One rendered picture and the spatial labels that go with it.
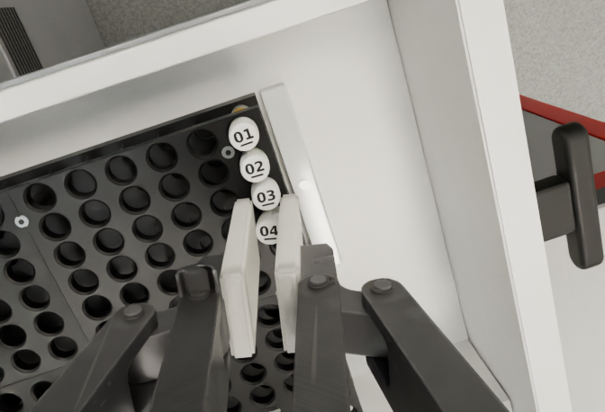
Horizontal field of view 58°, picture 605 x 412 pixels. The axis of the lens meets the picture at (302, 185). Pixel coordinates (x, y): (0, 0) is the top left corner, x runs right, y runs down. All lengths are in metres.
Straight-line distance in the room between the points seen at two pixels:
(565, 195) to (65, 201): 0.22
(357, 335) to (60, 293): 0.15
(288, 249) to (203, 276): 0.03
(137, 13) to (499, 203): 0.97
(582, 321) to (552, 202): 0.27
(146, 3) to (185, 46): 0.91
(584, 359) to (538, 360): 0.27
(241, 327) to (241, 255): 0.02
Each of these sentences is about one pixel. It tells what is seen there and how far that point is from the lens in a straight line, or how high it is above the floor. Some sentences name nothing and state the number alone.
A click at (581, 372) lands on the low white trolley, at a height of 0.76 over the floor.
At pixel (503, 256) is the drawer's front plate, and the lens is 0.26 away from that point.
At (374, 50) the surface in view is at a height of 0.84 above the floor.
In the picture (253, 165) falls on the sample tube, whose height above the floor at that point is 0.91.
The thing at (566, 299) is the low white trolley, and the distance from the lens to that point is 0.51.
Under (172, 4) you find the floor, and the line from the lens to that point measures 1.13.
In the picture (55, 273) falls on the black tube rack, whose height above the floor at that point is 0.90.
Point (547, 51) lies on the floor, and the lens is 1.32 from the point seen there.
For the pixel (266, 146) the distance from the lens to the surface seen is 0.24.
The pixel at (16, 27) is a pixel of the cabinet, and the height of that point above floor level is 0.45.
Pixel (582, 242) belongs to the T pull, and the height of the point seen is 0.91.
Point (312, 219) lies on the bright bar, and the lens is 0.31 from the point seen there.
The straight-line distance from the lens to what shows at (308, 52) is 0.30.
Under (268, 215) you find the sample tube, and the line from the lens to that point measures 0.23.
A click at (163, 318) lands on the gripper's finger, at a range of 0.17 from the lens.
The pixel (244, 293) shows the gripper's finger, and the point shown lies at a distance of 0.17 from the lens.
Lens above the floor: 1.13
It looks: 70 degrees down
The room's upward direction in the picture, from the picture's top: 159 degrees clockwise
